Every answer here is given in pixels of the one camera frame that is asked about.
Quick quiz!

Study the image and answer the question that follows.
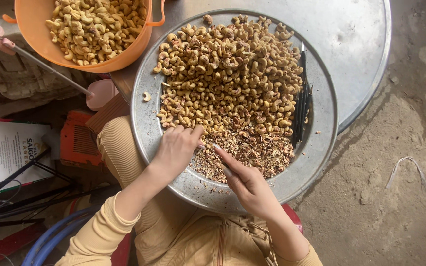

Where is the person's left hand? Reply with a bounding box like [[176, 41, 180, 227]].
[[152, 124, 206, 185]]

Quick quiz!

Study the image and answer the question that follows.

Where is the person's beige ribbed clothing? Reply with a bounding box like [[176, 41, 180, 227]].
[[55, 115, 324, 266]]

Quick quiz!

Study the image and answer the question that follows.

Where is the black metal wire frame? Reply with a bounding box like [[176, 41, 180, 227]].
[[0, 147, 122, 228]]

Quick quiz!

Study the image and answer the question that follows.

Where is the pink stand with metal rod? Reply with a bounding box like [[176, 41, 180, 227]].
[[0, 21, 120, 112]]

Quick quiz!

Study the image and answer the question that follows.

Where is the white plastic strip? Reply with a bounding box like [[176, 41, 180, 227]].
[[385, 156, 426, 191]]

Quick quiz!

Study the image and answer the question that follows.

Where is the round dented metal tray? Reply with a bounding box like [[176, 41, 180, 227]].
[[130, 8, 339, 216]]

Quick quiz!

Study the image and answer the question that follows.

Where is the brown ribbed board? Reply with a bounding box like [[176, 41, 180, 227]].
[[85, 94, 131, 136]]

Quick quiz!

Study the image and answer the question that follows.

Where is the orange plastic crate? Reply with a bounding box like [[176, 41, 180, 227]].
[[59, 109, 105, 167]]

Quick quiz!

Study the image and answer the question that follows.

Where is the black-handled peeling knife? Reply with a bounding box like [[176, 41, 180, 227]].
[[292, 86, 304, 149], [300, 42, 308, 141], [301, 84, 314, 143]]

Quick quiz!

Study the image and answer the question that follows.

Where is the white printed carton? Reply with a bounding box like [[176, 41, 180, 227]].
[[0, 117, 55, 199]]

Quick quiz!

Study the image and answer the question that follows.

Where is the large round metal table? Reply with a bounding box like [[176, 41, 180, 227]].
[[109, 0, 392, 134]]

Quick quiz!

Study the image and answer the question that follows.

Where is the person's right hand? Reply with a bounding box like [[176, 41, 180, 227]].
[[213, 144, 284, 222]]

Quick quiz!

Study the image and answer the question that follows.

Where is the pile of cashew skin scraps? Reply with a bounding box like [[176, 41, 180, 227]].
[[190, 129, 297, 184]]

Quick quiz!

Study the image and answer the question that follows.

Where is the blue hose coil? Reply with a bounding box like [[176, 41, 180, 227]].
[[21, 206, 96, 266]]

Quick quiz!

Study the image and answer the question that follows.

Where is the orange plastic basket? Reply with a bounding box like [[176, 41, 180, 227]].
[[2, 0, 166, 74]]

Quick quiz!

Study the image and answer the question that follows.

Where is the pile of unpeeled cashews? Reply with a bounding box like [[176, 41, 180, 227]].
[[152, 14, 310, 140]]

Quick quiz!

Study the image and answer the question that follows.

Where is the red plank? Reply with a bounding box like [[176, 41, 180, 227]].
[[0, 222, 48, 266]]

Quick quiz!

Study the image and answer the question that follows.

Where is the heap of peeled cashews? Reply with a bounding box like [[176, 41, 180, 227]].
[[45, 0, 149, 67]]

